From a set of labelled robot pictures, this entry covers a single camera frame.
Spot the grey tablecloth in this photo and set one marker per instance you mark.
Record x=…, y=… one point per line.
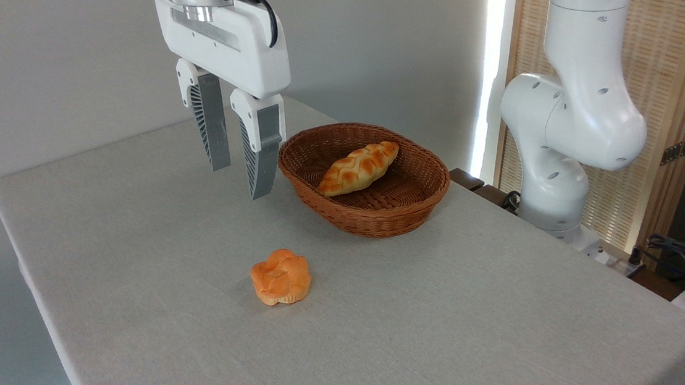
x=430, y=324

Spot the black plug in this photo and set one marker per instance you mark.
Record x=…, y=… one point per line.
x=635, y=261

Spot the round orange bread bun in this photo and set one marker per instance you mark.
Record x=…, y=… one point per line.
x=280, y=277

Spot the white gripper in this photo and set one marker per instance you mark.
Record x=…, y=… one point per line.
x=231, y=46

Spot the brown wicker basket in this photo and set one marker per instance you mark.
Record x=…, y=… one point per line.
x=377, y=215

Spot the braided golden bread loaf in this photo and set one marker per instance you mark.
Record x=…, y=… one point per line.
x=357, y=169

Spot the dark wooden board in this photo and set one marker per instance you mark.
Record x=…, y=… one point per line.
x=473, y=182

